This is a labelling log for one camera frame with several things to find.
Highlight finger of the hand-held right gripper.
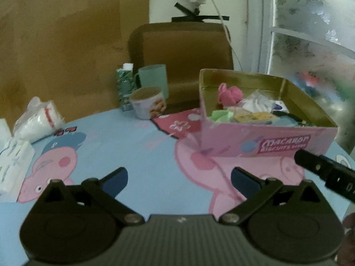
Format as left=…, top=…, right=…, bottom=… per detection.
left=294, top=149, right=355, bottom=200

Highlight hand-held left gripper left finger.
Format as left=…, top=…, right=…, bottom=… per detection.
left=41, top=167, right=145, bottom=225

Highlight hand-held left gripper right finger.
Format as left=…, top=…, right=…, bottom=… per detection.
left=219, top=167, right=319, bottom=225

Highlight pink box with gold inside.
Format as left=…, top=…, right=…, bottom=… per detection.
left=199, top=68, right=339, bottom=158

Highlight light green cloth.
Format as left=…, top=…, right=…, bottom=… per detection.
left=208, top=109, right=235, bottom=124

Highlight yellow soft packet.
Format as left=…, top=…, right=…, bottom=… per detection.
left=234, top=111, right=281, bottom=124

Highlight printed cartoon pig tablecloth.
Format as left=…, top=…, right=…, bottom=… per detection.
left=0, top=108, right=355, bottom=266

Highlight dark cloth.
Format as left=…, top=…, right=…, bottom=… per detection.
left=273, top=112, right=309, bottom=127

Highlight white cloth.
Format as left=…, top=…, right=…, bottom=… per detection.
left=241, top=89, right=278, bottom=113

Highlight printed paper bowl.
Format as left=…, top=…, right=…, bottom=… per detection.
left=129, top=86, right=166, bottom=120

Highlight pink plush toy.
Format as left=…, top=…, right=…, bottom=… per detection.
left=217, top=82, right=246, bottom=108

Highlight green drink carton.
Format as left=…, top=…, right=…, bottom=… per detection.
left=115, top=63, right=136, bottom=112

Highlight white plastic bag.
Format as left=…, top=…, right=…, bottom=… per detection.
left=12, top=96, right=66, bottom=141

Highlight white tissue pack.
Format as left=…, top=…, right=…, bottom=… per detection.
left=0, top=118, right=36, bottom=202

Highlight teal plastic cup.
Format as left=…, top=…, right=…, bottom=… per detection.
left=134, top=64, right=169, bottom=99

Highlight brown chair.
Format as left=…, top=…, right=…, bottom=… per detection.
left=127, top=22, right=234, bottom=115

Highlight frosted window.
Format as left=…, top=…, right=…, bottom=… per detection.
left=270, top=0, right=355, bottom=156

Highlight large brown cardboard panel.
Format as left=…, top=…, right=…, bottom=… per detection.
left=0, top=0, right=152, bottom=124

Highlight black tape strips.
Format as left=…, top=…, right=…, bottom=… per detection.
left=171, top=2, right=230, bottom=23

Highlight white charger cable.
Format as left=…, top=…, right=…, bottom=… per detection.
left=207, top=0, right=242, bottom=70

